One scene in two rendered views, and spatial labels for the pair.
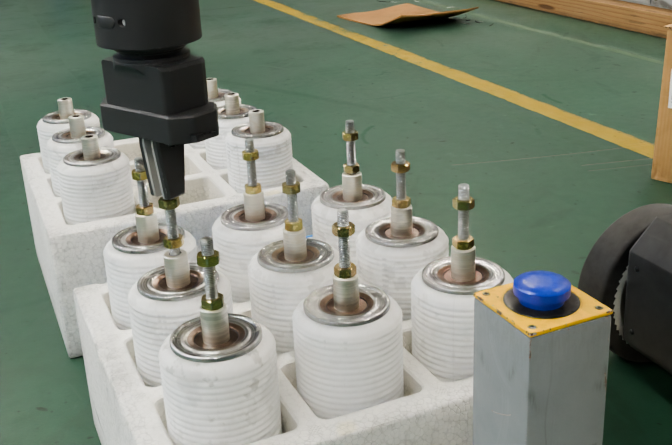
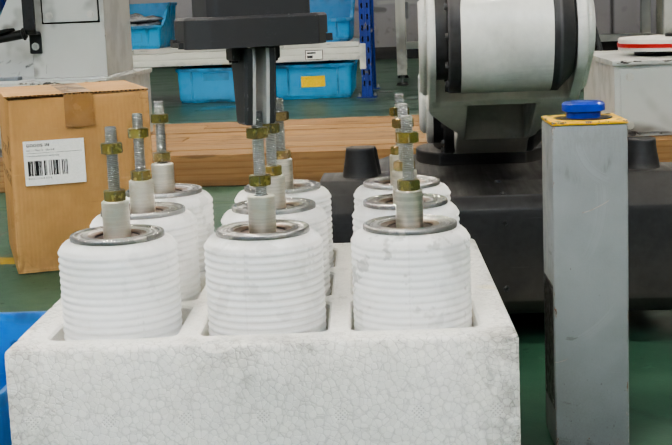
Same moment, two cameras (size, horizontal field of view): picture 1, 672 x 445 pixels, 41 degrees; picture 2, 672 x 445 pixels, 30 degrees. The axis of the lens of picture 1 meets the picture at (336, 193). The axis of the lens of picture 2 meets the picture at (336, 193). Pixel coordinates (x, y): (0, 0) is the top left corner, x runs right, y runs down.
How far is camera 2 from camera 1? 108 cm
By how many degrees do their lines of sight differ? 63
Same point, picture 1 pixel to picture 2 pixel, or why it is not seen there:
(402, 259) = (324, 198)
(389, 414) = (483, 277)
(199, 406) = (460, 273)
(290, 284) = (319, 218)
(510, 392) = (606, 181)
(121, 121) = (244, 32)
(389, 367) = not seen: hidden behind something
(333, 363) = not seen: hidden behind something
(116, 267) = (139, 262)
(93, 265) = not seen: outside the picture
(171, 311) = (314, 241)
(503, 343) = (595, 145)
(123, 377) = (288, 337)
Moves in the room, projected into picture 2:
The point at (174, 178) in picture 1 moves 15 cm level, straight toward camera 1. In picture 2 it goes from (271, 99) to (459, 95)
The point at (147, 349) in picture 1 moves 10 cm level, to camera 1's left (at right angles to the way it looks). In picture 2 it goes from (291, 300) to (227, 332)
